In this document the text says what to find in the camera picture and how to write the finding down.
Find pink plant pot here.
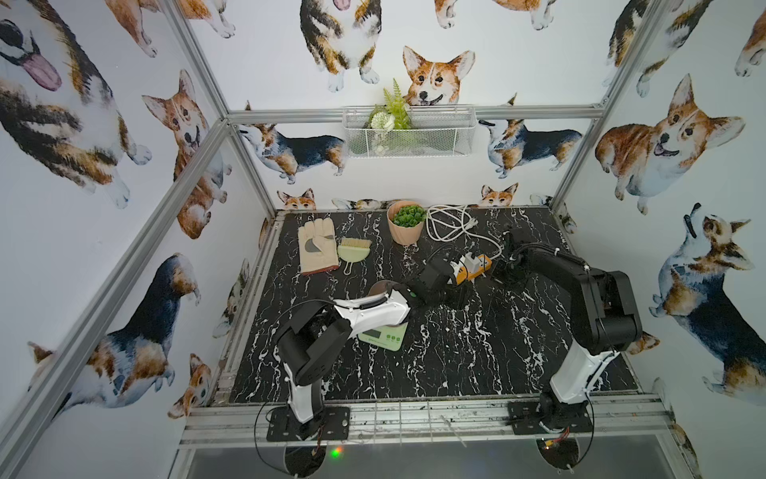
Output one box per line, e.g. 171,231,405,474
387,201,427,247

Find orange power strip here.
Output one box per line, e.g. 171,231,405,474
452,253,492,285

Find green artificial plant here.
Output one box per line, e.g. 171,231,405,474
392,205,427,229

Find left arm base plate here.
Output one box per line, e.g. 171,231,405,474
267,406,351,442

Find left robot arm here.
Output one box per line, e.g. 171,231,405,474
275,259,469,425

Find pink bowl with panda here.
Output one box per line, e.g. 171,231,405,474
368,279,398,297

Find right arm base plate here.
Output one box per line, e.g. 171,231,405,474
507,401,594,435

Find white power strip cord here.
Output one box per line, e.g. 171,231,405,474
426,202,505,259

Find green hand brush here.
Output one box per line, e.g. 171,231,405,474
337,238,372,275

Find fern and white flower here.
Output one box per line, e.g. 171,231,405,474
365,80,412,156

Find white wire wall basket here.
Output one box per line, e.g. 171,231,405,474
342,106,478,158

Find green electronic scale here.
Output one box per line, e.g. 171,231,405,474
357,323,408,351

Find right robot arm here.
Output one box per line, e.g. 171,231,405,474
493,229,642,433

